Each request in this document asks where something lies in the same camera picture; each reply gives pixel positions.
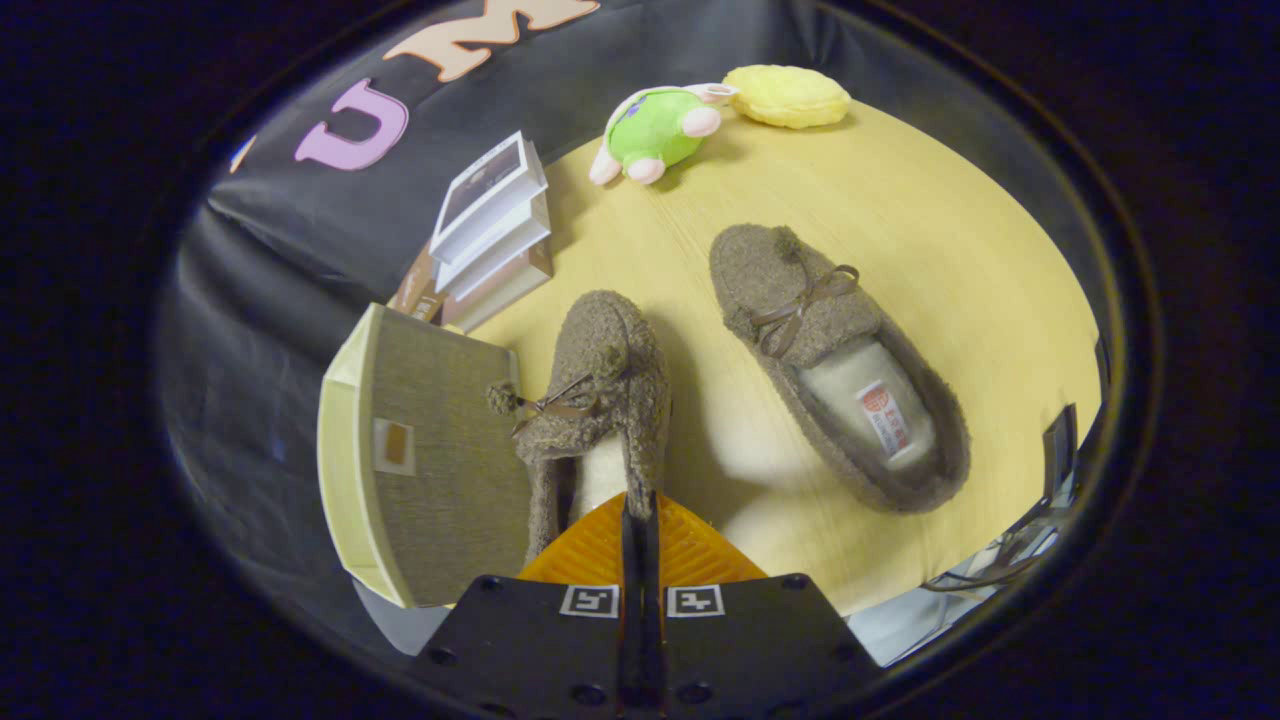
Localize beige spine book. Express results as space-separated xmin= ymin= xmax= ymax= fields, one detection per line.
xmin=440 ymin=240 xmax=554 ymax=333

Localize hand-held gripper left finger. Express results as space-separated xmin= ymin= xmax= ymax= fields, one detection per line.
xmin=410 ymin=495 xmax=641 ymax=720

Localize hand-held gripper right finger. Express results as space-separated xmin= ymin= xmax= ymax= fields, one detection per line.
xmin=645 ymin=490 xmax=881 ymax=720

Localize grey fabric storage box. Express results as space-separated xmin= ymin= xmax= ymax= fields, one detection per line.
xmin=317 ymin=303 xmax=536 ymax=609

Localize brown fuzzy slipper shoe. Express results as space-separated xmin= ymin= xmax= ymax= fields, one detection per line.
xmin=709 ymin=223 xmax=972 ymax=515
xmin=487 ymin=290 xmax=673 ymax=566

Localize green plush toy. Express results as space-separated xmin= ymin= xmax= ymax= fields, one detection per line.
xmin=588 ymin=84 xmax=738 ymax=187

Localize yellow plush cushion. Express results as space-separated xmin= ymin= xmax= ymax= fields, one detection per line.
xmin=722 ymin=65 xmax=853 ymax=130

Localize plain white book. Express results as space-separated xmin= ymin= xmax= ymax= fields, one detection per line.
xmin=435 ymin=195 xmax=553 ymax=293

